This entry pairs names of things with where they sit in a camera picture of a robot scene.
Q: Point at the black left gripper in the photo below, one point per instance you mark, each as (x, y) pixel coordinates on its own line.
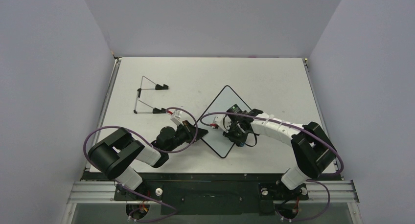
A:
(190, 129)

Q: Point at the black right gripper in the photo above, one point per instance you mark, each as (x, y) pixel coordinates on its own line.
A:
(230, 127)

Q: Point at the black framed small whiteboard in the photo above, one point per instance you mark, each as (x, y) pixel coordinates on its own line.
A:
(225, 99)

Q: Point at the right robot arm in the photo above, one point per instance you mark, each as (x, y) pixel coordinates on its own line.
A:
(312, 148)

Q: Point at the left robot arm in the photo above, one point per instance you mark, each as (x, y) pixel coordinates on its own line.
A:
(114, 154)

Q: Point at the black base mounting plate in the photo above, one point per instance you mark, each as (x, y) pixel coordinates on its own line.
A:
(212, 194)

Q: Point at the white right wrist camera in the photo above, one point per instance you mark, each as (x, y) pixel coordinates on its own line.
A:
(223, 122)

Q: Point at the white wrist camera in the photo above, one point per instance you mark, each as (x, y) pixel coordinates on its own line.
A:
(176, 116)
(223, 122)

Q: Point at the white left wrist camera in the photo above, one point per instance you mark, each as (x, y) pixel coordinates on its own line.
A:
(176, 116)

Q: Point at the wire whiteboard stand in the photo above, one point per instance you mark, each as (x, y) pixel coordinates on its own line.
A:
(145, 97)

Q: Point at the aluminium frame rail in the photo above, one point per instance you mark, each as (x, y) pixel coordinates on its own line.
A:
(99, 90)

